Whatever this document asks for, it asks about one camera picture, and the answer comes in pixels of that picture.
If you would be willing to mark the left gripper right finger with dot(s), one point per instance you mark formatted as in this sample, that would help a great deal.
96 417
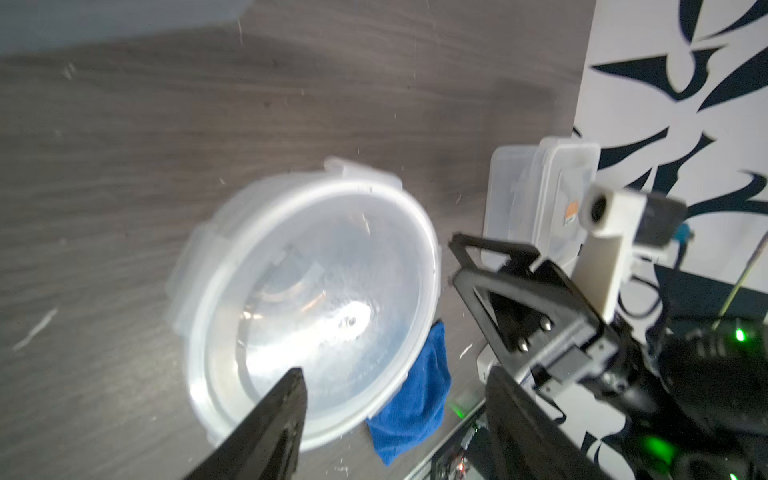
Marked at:
525 442

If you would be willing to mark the green bow saw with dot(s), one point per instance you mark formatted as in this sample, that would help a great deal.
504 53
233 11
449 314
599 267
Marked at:
752 261

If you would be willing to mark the tall rectangular clear lunch box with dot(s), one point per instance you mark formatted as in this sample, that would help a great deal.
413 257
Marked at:
39 26

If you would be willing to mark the white flat box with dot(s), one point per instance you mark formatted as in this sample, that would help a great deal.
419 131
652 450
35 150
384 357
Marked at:
485 362

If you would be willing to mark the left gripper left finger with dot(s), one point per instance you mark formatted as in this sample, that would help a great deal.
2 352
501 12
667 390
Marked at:
267 442

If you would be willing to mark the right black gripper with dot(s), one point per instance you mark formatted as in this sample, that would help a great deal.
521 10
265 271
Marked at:
542 327

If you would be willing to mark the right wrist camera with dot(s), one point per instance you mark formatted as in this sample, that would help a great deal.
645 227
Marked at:
621 227

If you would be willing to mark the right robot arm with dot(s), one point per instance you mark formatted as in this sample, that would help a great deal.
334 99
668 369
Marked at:
695 406

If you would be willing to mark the blue microfiber cloth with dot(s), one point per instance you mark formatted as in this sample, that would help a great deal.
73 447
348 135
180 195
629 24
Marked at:
416 412

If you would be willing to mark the square clear lunch box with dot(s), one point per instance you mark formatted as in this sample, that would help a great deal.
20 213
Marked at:
535 193

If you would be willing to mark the round clear lunch box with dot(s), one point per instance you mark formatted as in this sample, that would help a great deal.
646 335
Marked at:
335 271

